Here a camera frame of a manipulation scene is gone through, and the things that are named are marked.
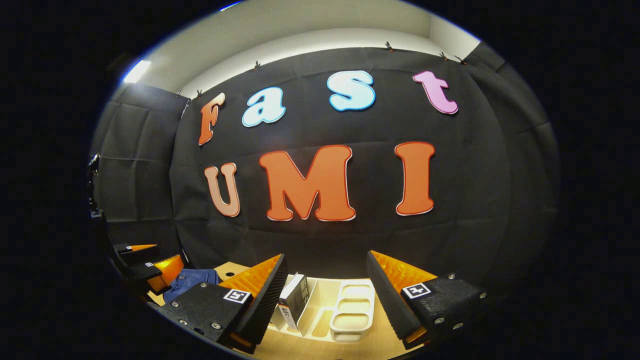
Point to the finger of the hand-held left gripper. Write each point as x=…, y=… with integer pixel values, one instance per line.
x=135, y=252
x=160, y=272

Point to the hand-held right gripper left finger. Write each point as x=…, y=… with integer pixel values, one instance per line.
x=265, y=305

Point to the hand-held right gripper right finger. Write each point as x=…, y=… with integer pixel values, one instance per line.
x=395, y=305

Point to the blue schoolbag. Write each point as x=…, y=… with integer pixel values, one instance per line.
x=190, y=280

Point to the book with night picture cover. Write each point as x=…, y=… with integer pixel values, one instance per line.
x=299, y=300

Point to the white bookshelf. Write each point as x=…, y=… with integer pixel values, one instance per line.
x=352, y=312

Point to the ceiling light strip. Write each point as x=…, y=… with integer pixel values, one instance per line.
x=136, y=71

